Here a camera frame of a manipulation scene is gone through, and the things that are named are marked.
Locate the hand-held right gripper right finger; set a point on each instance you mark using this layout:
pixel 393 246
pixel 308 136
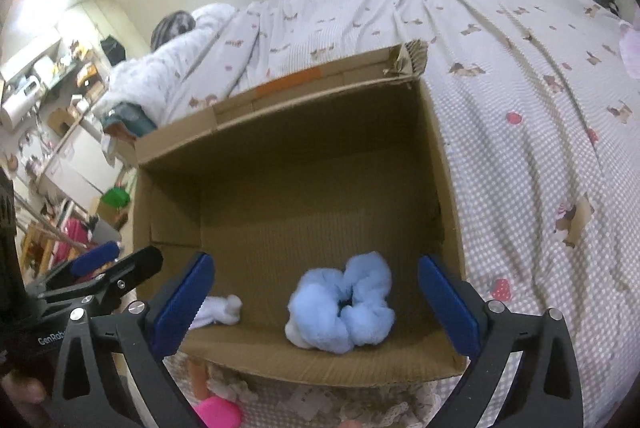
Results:
pixel 447 308

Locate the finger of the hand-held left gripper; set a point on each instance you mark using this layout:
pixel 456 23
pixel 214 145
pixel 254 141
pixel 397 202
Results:
pixel 135 265
pixel 95 258

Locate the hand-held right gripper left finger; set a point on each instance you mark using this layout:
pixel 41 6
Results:
pixel 182 303

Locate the cream white scrunchie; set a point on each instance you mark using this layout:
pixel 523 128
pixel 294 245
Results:
pixel 225 308

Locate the bright pink scrunchie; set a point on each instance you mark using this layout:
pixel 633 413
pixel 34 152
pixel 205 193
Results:
pixel 217 414

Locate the light blue fluffy scrunchie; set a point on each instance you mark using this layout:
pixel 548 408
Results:
pixel 320 308

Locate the white lace scrunchie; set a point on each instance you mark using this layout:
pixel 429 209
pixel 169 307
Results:
pixel 310 403

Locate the brown cardboard box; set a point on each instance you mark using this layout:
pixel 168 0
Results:
pixel 300 188

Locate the person's left hand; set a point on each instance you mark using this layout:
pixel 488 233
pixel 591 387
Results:
pixel 22 390

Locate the grey bucket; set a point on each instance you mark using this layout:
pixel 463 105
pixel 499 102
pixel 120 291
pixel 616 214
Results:
pixel 107 234

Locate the red bag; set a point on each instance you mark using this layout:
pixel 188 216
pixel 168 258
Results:
pixel 75 233

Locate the white cabinet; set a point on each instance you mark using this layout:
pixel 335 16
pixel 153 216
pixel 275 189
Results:
pixel 75 165

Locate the brown bedside box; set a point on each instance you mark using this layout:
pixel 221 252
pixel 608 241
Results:
pixel 125 151

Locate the teal folded blanket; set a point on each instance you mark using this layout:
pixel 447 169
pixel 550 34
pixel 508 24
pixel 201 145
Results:
pixel 127 120

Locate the bed with patterned sheet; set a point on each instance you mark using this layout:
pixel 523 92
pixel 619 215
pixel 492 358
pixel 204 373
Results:
pixel 525 157

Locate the white floral quilt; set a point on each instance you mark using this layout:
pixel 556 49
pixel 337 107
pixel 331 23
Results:
pixel 170 62

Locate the black hanging cloth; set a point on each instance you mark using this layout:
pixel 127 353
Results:
pixel 112 50

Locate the grey striped pillow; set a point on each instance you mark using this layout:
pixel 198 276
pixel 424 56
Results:
pixel 172 25

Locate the pale pink clothes pile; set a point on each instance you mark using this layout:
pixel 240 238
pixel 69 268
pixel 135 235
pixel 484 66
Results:
pixel 632 47

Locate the cluttered wall shelf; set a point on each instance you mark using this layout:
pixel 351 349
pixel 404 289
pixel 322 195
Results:
pixel 55 72

